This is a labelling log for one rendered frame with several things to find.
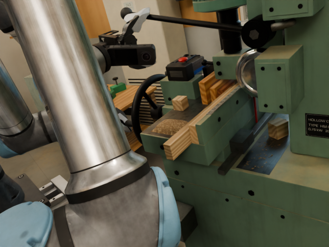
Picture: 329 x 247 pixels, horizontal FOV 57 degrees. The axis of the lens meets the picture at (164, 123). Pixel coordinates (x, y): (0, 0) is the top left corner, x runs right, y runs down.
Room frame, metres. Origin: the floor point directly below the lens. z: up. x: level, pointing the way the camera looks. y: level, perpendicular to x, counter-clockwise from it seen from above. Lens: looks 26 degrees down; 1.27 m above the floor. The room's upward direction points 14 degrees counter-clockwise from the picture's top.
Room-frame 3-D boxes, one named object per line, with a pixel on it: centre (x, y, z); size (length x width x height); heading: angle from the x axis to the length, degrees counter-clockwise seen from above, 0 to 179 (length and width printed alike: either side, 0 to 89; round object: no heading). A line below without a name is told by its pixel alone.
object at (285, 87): (0.60, -0.26, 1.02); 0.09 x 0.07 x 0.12; 136
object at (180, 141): (0.80, -0.20, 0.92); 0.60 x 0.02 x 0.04; 136
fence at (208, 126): (0.83, -0.28, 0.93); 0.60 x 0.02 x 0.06; 136
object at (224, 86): (0.88, -0.24, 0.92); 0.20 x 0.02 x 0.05; 136
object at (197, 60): (0.99, -0.11, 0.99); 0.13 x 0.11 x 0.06; 136
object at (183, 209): (0.75, 0.05, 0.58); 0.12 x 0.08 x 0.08; 46
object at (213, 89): (0.89, -0.23, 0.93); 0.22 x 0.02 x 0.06; 136
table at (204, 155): (0.93, -0.18, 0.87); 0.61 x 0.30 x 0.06; 136
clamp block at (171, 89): (0.99, -0.11, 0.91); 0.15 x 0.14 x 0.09; 136
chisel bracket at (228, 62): (0.82, -0.25, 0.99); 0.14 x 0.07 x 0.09; 46
